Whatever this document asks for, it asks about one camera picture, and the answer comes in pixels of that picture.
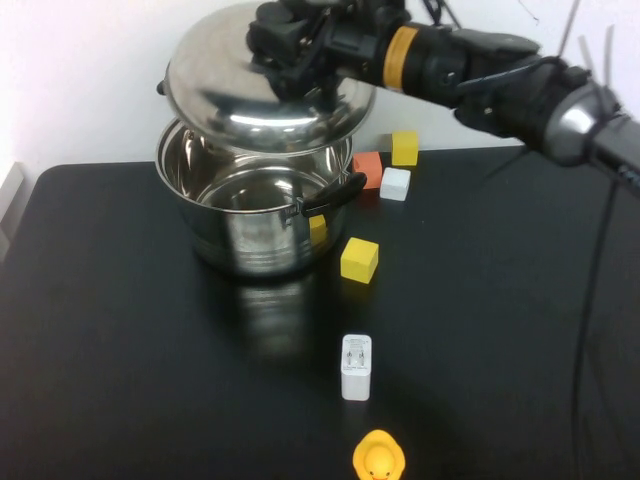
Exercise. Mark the stainless steel lid black knob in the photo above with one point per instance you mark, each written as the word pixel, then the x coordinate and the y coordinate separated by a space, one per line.
pixel 225 85

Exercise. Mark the white foam cube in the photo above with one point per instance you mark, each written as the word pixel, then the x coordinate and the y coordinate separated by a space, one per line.
pixel 395 186

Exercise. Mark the yellow foam cube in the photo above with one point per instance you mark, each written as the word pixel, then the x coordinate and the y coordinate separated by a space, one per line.
pixel 358 262
pixel 405 150

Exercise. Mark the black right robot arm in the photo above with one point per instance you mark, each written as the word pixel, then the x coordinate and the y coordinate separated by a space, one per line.
pixel 500 75

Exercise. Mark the white plug charger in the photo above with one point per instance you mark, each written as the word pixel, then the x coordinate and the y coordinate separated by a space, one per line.
pixel 356 380

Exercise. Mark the orange foam cube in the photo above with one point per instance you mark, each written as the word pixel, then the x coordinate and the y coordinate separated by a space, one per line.
pixel 368 164

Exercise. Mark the yellow rubber duck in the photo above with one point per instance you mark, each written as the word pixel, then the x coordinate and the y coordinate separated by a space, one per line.
pixel 378 455

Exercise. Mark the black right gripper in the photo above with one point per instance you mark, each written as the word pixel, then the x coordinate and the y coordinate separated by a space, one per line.
pixel 355 42

